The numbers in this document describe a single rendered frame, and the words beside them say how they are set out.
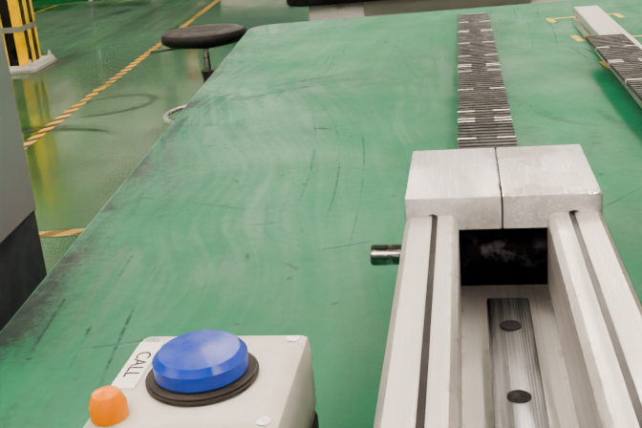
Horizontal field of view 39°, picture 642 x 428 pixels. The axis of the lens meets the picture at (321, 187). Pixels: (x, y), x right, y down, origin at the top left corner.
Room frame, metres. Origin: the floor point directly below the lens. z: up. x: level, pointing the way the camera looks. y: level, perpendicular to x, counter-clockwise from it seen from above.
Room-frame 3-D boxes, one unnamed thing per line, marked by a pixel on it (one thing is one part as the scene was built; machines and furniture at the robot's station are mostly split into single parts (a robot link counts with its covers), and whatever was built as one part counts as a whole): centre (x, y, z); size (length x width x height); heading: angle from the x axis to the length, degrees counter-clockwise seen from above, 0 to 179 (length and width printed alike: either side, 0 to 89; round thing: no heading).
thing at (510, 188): (0.48, -0.09, 0.83); 0.12 x 0.09 x 0.10; 80
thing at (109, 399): (0.31, 0.09, 0.85); 0.01 x 0.01 x 0.01
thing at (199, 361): (0.34, 0.06, 0.84); 0.04 x 0.04 x 0.02
